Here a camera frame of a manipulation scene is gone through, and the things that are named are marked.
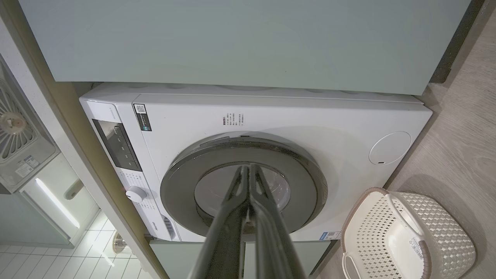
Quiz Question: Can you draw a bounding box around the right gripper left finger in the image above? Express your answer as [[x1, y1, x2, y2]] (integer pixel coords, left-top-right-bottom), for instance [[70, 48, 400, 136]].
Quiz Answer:
[[188, 165, 249, 279]]

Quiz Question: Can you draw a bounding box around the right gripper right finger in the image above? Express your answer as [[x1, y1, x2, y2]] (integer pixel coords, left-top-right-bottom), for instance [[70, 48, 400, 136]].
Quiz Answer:
[[250, 164, 308, 279]]

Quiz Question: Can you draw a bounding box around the round glass washing machine door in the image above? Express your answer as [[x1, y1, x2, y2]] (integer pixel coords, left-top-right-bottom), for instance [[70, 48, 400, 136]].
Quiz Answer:
[[160, 136, 329, 238]]

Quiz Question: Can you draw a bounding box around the white front-load washing machine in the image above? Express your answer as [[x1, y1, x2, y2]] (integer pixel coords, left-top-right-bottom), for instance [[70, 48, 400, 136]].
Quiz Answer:
[[79, 82, 433, 243]]

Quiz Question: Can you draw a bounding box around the basket product label sticker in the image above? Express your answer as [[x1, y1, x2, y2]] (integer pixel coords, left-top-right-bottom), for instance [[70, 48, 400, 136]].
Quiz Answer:
[[408, 236, 425, 261]]

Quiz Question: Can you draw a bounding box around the cream perforated laundry basket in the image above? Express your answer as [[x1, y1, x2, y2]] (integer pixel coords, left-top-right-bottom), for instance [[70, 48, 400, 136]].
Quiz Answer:
[[341, 188, 476, 279]]

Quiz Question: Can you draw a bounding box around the white round control knob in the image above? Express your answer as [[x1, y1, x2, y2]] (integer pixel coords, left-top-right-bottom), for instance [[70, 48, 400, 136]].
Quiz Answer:
[[126, 186, 148, 203]]

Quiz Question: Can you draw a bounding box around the round metal fitting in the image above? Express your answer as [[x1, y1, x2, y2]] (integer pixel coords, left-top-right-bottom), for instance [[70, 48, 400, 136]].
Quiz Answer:
[[112, 232, 133, 255]]

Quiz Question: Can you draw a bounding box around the dark control display panel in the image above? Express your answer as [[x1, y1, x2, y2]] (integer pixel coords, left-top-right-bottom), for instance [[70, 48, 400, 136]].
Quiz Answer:
[[92, 119, 142, 172]]

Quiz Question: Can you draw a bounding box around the black QR code sticker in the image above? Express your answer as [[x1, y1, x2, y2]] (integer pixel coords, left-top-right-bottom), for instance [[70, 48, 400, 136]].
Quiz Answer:
[[133, 103, 152, 132]]

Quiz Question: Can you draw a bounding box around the round filter access cover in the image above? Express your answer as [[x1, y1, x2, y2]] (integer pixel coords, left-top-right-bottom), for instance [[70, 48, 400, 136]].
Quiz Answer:
[[369, 131, 412, 165]]

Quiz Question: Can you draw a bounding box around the white beige countertop slab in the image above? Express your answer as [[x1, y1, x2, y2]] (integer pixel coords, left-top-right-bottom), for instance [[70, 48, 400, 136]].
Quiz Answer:
[[0, 0, 169, 279]]

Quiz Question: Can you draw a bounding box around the pale green cabinet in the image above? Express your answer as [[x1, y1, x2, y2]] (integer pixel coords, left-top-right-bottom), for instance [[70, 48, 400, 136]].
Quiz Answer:
[[17, 0, 471, 96]]

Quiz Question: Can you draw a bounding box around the grey ventilation fan unit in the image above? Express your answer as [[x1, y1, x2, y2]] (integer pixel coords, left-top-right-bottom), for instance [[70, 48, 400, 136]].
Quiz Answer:
[[0, 58, 59, 194]]

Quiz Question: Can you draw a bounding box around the grey oval handle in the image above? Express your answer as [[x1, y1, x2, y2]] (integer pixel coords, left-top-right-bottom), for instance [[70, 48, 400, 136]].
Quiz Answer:
[[63, 178, 84, 201]]

